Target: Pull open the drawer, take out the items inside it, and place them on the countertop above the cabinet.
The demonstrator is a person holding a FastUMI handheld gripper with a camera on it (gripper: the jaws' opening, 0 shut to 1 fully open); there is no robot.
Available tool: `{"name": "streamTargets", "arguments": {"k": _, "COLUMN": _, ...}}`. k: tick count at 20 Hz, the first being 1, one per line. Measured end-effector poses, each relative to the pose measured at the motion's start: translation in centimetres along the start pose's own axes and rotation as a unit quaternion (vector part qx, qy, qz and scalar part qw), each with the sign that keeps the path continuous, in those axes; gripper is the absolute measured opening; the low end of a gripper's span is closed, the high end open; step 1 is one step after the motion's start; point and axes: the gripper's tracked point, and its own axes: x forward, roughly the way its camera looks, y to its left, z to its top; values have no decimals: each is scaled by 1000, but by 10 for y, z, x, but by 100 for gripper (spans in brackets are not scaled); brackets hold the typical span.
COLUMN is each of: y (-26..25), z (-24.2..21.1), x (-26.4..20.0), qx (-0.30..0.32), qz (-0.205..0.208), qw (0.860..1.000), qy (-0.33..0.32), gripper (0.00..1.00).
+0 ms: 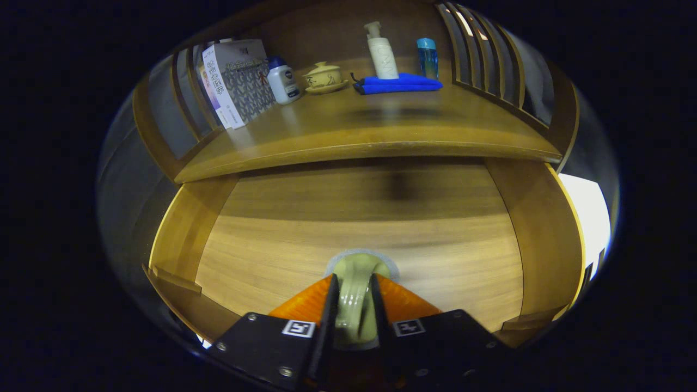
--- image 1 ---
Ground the green handled scrub brush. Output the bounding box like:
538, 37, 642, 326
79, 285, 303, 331
325, 249, 400, 349

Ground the white plastic drawer unit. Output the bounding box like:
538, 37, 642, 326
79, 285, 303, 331
558, 173, 613, 284

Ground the white pump bottle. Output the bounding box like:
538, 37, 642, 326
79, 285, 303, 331
364, 21, 400, 80

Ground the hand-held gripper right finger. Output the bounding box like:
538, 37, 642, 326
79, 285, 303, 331
371, 272, 512, 390

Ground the blue folded cloth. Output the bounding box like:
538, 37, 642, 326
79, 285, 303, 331
350, 72, 444, 95

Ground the wooden cabinet countertop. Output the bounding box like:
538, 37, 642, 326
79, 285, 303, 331
174, 71, 563, 183

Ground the clear blue bottle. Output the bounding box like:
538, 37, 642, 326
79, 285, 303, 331
417, 38, 439, 81

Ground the brown wooden drawer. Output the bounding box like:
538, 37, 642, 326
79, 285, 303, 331
143, 157, 586, 349

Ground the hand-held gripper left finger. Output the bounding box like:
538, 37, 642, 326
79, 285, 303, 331
210, 274, 341, 391

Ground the white lotion bottle blue cap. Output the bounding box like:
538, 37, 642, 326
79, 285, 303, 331
267, 56, 302, 105

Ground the yellow lidded teacup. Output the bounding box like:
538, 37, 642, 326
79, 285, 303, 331
301, 61, 350, 95

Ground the thin purple book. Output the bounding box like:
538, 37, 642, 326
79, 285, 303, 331
197, 46, 232, 130

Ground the thick white patterned book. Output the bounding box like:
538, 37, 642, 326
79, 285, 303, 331
203, 39, 277, 130

